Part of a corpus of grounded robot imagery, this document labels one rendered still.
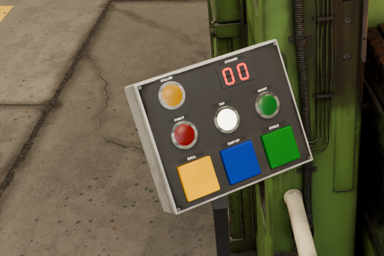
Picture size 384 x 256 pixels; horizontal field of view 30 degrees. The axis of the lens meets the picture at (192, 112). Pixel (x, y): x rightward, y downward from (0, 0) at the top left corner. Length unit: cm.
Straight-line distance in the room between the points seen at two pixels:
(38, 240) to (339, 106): 152
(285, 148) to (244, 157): 10
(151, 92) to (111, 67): 264
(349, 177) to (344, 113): 21
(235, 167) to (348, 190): 62
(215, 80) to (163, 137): 16
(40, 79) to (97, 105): 49
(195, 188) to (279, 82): 30
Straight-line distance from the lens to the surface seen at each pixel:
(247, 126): 152
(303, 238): 187
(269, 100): 154
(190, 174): 147
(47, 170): 335
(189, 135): 147
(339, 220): 212
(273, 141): 154
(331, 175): 201
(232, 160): 150
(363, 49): 181
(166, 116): 146
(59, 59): 427
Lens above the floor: 191
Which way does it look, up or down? 32 degrees down
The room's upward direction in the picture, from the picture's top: 6 degrees counter-clockwise
